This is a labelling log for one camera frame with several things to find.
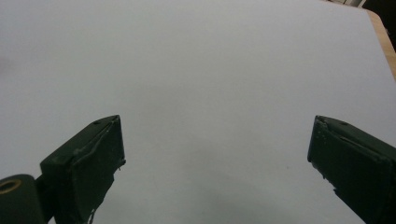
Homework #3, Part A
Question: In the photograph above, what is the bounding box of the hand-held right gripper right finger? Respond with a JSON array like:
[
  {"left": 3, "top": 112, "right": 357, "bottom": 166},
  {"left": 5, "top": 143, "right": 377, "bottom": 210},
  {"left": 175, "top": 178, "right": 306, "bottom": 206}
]
[{"left": 306, "top": 115, "right": 396, "bottom": 224}]

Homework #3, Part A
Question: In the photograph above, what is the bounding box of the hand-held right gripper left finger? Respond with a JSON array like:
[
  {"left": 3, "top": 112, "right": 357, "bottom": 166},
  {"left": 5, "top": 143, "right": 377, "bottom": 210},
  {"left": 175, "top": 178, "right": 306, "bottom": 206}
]
[{"left": 39, "top": 114, "right": 127, "bottom": 224}]

